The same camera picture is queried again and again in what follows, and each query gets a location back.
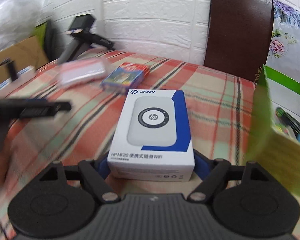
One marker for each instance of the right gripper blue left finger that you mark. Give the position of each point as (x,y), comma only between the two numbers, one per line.
(101,166)

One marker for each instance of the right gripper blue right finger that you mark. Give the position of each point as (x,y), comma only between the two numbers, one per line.
(202,165)

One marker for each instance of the white blue HP box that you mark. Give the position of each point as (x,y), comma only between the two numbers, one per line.
(152,140)

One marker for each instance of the pink pack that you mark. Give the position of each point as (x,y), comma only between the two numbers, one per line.
(80,72)

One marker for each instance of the red blue card box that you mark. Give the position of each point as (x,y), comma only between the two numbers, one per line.
(127,76)

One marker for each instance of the blue capped marker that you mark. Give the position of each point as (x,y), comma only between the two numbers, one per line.
(289,121)

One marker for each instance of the plaid red bed blanket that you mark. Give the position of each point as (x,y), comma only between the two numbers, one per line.
(219,107)

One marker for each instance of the brown cardboard box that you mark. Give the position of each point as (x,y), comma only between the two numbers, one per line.
(25,53)

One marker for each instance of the green cardboard box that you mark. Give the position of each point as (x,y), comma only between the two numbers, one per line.
(271,143)

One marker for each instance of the white plastic bag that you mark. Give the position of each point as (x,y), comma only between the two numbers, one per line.
(18,19)

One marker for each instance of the spare black handheld gripper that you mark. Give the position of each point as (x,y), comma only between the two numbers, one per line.
(82,40)

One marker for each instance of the floral white pillow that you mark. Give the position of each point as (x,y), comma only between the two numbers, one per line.
(284,48)

